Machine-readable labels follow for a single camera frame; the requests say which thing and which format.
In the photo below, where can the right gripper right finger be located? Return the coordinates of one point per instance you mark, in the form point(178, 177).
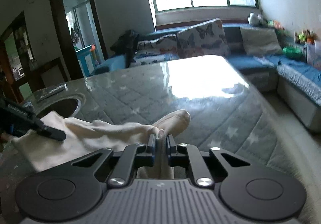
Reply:
point(190, 158)

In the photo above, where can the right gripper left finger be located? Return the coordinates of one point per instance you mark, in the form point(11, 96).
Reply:
point(126, 163)

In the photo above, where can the cream white garment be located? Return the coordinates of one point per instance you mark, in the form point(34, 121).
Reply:
point(84, 137)

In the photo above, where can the white remote control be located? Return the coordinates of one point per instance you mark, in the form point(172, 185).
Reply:
point(50, 91)

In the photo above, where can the dark wooden chair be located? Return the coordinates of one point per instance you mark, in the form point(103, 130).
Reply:
point(46, 75)

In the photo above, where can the round black induction cooktop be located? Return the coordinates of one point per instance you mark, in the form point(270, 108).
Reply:
point(65, 107)

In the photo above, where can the grey quilted star tablecloth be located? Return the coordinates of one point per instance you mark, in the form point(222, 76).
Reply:
point(225, 112)

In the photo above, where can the teal cabinet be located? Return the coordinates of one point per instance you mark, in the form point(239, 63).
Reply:
point(87, 59)

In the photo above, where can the flat butterfly cushion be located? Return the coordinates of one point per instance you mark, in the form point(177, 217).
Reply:
point(154, 51)

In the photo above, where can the black bag on sofa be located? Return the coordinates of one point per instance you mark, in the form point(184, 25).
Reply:
point(126, 44)

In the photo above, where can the upright butterfly cushion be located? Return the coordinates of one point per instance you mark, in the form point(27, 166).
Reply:
point(207, 38)

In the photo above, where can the blue corner sofa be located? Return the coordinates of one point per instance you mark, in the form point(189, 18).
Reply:
point(295, 81)

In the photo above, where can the plain grey cushion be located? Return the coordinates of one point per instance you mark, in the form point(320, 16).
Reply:
point(260, 41)

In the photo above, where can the panda plush toy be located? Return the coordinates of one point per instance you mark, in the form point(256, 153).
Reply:
point(255, 20)

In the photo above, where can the colourful plush toys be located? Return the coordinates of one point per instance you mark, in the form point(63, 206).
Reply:
point(305, 36)

